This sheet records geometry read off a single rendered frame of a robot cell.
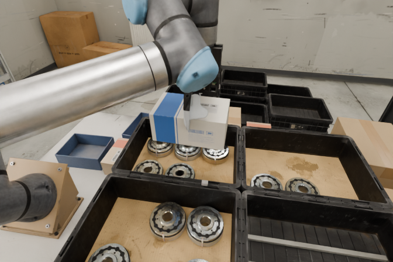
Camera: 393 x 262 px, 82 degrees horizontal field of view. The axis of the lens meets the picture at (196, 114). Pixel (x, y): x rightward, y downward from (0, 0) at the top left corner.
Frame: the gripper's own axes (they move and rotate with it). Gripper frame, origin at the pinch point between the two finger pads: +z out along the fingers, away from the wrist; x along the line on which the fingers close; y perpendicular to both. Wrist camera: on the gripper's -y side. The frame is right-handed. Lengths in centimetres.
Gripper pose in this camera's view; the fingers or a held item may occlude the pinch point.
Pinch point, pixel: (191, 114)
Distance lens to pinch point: 63.1
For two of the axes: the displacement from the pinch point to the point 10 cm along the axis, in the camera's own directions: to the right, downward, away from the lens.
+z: -0.1, 8.2, 5.7
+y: 9.8, 1.2, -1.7
